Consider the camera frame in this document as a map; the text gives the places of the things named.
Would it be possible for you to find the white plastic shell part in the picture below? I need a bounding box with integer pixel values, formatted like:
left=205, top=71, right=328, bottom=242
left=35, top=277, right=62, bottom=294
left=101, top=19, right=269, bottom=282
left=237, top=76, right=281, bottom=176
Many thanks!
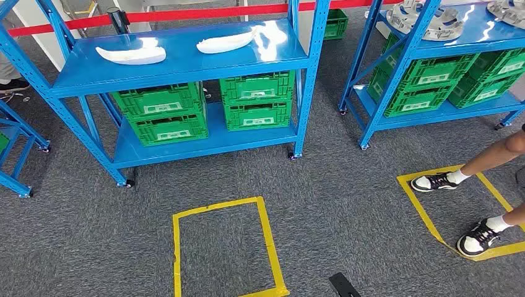
left=196, top=27, right=260, bottom=55
left=95, top=44, right=167, bottom=66

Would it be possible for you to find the black robot body part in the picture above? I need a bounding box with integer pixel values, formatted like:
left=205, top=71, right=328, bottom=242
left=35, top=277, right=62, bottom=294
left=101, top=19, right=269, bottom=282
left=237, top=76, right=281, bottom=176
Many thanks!
left=328, top=272, right=362, bottom=297

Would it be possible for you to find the silver wheel hub part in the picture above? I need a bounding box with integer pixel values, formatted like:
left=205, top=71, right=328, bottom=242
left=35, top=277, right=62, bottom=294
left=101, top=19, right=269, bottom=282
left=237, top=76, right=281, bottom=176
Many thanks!
left=385, top=0, right=464, bottom=42
left=487, top=0, right=525, bottom=30

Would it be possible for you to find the yellow floor tape square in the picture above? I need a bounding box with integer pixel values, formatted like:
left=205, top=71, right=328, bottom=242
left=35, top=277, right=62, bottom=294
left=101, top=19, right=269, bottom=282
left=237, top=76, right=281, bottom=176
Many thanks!
left=172, top=196, right=290, bottom=297
left=396, top=165, right=525, bottom=262

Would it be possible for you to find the red barrier belt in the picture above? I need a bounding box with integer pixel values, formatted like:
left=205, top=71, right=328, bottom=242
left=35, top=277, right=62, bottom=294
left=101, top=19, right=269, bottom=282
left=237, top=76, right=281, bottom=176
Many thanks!
left=7, top=0, right=405, bottom=38

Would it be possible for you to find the black barrier post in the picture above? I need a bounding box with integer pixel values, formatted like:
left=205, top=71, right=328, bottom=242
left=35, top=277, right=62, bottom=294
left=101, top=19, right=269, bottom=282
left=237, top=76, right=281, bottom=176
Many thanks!
left=106, top=7, right=131, bottom=35

